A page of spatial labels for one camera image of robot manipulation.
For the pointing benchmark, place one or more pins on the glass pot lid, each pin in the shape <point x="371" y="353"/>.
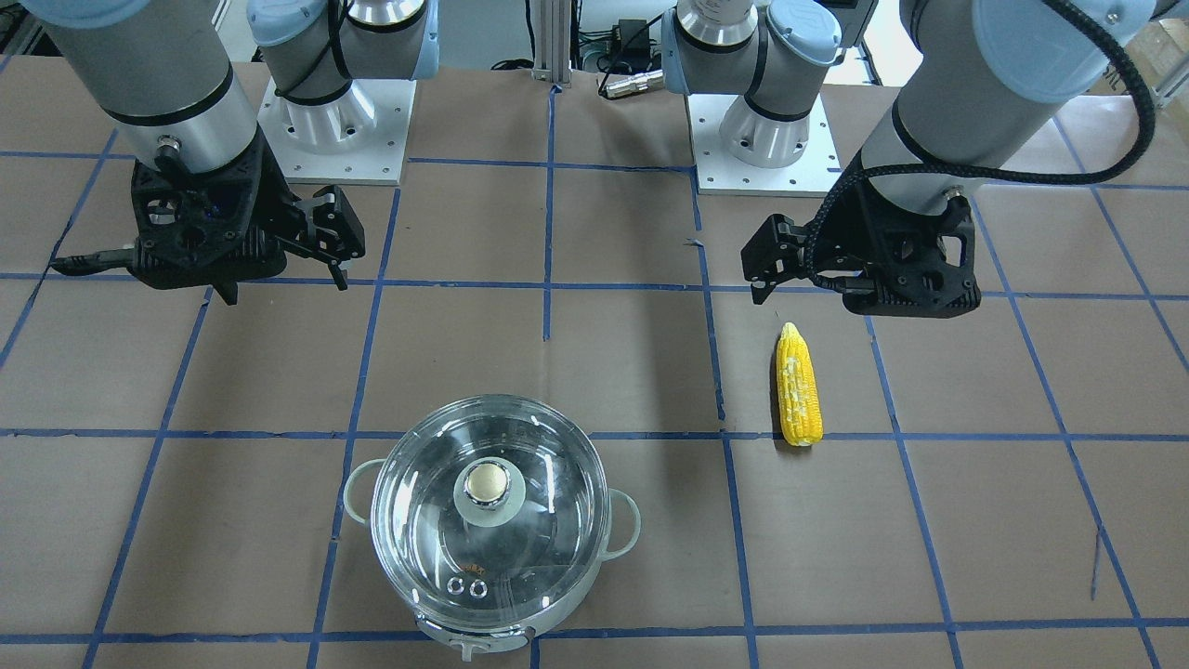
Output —
<point x="494" y="425"/>

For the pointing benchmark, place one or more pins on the aluminium frame post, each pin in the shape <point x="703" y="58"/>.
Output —
<point x="552" y="25"/>

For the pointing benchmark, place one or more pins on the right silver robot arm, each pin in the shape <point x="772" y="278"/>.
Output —
<point x="159" y="70"/>

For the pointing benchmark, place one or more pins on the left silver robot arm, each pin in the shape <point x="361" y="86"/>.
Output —
<point x="992" y="74"/>

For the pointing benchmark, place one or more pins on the white cooking pot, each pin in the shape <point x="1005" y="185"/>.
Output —
<point x="490" y="552"/>

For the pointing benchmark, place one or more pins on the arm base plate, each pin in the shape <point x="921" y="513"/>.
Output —
<point x="358" y="139"/>
<point x="766" y="149"/>

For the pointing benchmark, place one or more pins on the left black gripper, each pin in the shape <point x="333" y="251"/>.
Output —
<point x="843" y="223"/>

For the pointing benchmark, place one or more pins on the yellow corn cob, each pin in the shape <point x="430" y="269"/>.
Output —
<point x="798" y="403"/>

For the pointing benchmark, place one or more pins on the black power adapter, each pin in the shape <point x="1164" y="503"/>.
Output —
<point x="630" y="39"/>

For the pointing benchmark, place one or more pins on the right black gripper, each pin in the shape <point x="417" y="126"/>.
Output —
<point x="279" y="199"/>

